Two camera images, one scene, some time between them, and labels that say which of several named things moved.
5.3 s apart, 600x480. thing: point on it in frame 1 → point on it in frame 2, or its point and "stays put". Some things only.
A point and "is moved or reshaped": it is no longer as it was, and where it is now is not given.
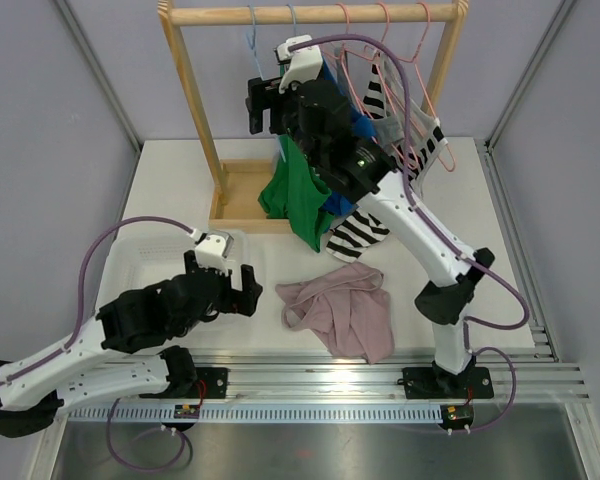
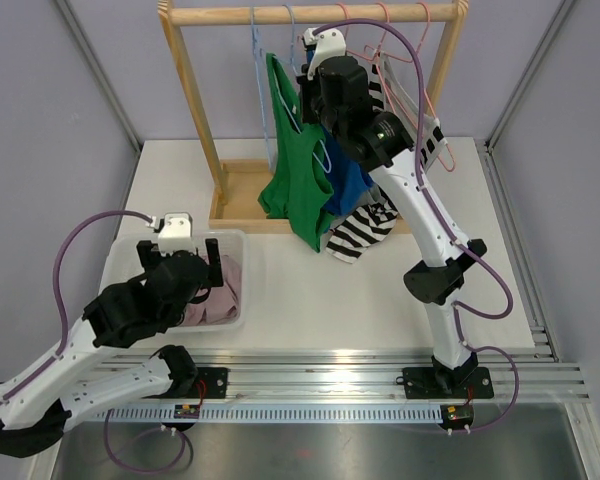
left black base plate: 211,383 stays put
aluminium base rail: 305,375 stays put
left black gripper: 241,301 → 215,277
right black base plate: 430,383 stays put
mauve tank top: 348,307 is moved or reshaped
